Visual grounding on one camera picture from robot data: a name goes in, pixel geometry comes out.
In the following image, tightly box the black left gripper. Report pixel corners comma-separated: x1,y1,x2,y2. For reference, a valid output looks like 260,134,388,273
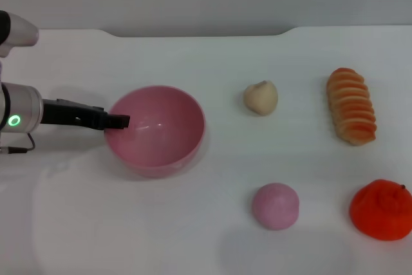
40,97,131,131

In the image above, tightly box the orange-red persimmon bun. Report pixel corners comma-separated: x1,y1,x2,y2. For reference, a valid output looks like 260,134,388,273
350,178,412,242

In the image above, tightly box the pink round bun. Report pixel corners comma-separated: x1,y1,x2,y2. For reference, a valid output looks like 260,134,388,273
251,182,300,231

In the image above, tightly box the pink plastic bowl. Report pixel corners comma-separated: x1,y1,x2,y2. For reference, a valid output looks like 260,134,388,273
104,85,206,179

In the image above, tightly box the long ridged orange bread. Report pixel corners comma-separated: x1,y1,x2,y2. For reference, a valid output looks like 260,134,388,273
326,67,377,146

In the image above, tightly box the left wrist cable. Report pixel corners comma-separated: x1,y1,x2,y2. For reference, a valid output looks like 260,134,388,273
0,131,35,155

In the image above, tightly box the beige peach-shaped bun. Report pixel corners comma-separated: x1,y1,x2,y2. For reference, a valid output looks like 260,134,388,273
243,80,279,117

